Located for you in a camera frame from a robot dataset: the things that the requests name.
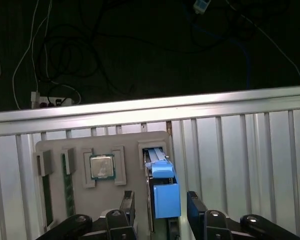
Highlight blue floor cable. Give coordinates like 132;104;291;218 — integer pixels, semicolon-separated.
184;4;253;91

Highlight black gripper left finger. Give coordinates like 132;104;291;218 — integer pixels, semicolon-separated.
36;190;138;240

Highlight white power adapter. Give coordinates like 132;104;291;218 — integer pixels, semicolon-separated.
192;0;211;15

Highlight silver CPU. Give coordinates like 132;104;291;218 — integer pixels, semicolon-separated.
89;154;115;180

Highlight grey parts rack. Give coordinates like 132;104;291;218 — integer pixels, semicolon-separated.
34;130;175;240

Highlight green RAM stick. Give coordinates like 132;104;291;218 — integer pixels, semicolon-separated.
61;153;76;218
41;173;54;227

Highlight white power strip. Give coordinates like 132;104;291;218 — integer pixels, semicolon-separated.
31;91;75;110

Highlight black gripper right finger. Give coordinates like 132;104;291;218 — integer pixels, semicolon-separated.
186;190;298;240

